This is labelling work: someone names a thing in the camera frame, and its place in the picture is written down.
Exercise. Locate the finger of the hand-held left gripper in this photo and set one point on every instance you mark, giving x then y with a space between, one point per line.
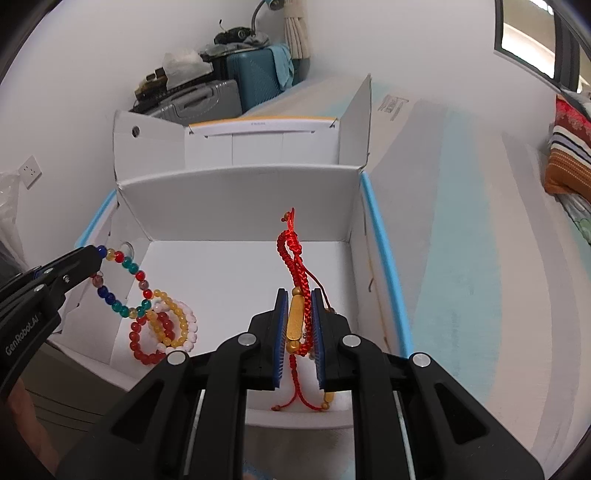
69 280
74 259

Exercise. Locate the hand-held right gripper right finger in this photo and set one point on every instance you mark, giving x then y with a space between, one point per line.
318 341

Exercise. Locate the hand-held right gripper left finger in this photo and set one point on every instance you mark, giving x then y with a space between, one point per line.
279 341

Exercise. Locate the white and yellow cardboard box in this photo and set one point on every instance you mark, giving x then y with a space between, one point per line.
231 258

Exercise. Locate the person's left forearm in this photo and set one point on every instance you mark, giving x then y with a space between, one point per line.
23 420

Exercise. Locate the clear plastic bag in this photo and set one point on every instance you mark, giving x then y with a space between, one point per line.
9 207

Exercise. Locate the striped bed sheet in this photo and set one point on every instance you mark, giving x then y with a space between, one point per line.
461 230

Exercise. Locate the dark box of items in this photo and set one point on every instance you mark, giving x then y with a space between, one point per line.
152 83

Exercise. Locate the grey suitcase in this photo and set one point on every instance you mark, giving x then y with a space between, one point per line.
203 101

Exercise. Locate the white plastic bag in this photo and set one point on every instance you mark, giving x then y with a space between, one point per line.
184 62

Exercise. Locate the teal suitcase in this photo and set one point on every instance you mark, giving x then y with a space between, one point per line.
256 78

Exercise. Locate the black bag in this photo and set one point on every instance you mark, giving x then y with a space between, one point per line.
233 37

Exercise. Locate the teal cloth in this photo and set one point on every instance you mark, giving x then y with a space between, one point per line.
282 64

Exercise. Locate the floral pillow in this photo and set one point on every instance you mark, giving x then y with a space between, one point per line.
581 221

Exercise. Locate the beige curtain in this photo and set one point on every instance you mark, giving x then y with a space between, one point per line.
296 32

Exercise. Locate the orange striped pillow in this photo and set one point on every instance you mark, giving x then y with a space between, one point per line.
570 152

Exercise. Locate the teal desk lamp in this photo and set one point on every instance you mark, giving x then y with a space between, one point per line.
267 9

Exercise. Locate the window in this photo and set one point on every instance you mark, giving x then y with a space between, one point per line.
531 37

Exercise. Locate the white wall socket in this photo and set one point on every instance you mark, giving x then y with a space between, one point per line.
30 171

